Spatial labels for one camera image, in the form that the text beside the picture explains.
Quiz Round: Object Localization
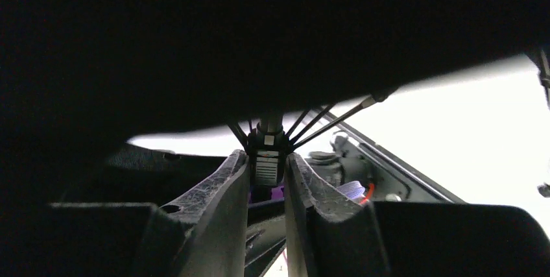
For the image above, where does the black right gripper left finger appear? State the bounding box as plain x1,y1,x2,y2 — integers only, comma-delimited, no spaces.
47,150,249,276

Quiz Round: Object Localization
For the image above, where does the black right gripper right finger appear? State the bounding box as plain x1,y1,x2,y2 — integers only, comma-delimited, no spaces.
285,154,549,276

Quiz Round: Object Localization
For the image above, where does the lavender folding umbrella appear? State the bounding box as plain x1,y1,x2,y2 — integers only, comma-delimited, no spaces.
1,0,549,209

